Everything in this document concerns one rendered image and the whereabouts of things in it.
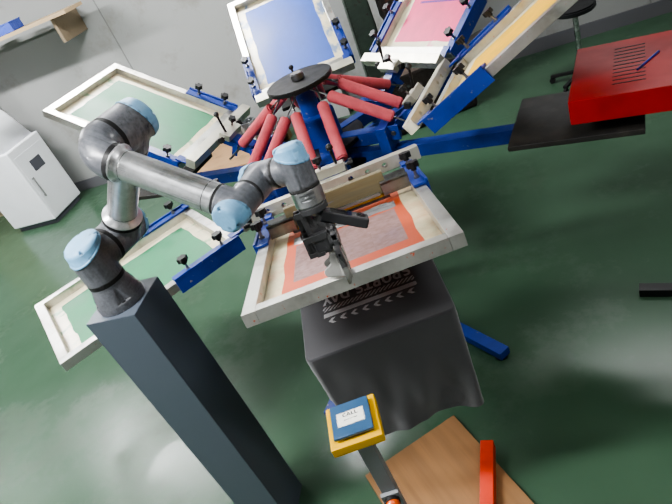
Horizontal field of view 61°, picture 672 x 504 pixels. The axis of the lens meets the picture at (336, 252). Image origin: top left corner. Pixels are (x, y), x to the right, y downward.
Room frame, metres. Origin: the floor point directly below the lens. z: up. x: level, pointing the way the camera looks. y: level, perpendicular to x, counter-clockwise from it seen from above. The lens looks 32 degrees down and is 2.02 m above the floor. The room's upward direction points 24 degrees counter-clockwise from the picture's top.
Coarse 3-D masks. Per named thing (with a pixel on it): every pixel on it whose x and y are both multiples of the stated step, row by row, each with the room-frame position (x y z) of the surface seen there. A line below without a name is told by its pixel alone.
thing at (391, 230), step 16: (368, 208) 1.68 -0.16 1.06; (400, 208) 1.55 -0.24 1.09; (384, 224) 1.47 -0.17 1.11; (400, 224) 1.41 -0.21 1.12; (352, 240) 1.45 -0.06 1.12; (368, 240) 1.39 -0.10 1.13; (384, 240) 1.34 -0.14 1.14; (400, 240) 1.29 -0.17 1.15; (416, 240) 1.25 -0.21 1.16; (352, 256) 1.32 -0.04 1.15; (368, 256) 1.28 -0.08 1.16
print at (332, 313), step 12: (396, 276) 1.42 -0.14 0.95; (408, 276) 1.39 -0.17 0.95; (360, 288) 1.44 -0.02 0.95; (372, 288) 1.41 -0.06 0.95; (384, 288) 1.39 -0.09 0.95; (396, 288) 1.36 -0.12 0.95; (408, 288) 1.34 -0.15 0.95; (324, 300) 1.46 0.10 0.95; (336, 300) 1.43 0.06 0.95; (348, 300) 1.41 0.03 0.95; (360, 300) 1.38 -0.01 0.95; (372, 300) 1.36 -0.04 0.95; (384, 300) 1.33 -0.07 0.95; (324, 312) 1.40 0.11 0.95; (336, 312) 1.38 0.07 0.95; (348, 312) 1.35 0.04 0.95; (360, 312) 1.33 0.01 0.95
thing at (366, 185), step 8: (368, 176) 1.70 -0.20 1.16; (376, 176) 1.70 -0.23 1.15; (344, 184) 1.72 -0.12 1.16; (352, 184) 1.71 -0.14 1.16; (360, 184) 1.70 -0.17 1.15; (368, 184) 1.70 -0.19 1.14; (376, 184) 1.69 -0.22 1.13; (328, 192) 1.72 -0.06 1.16; (336, 192) 1.71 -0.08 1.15; (344, 192) 1.71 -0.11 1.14; (352, 192) 1.70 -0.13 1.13; (360, 192) 1.70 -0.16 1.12; (368, 192) 1.69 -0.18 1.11; (376, 192) 1.69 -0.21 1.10; (328, 200) 1.72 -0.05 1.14; (336, 200) 1.71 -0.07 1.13; (344, 200) 1.71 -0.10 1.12; (352, 200) 1.70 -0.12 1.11; (288, 208) 1.74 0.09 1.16; (288, 216) 1.73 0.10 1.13; (296, 224) 1.72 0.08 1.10
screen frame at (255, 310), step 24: (432, 216) 1.32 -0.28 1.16; (432, 240) 1.13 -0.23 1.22; (456, 240) 1.10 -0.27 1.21; (264, 264) 1.47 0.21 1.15; (384, 264) 1.12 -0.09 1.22; (408, 264) 1.11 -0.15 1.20; (264, 288) 1.34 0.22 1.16; (312, 288) 1.15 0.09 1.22; (336, 288) 1.14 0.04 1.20; (264, 312) 1.16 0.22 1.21; (288, 312) 1.15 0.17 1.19
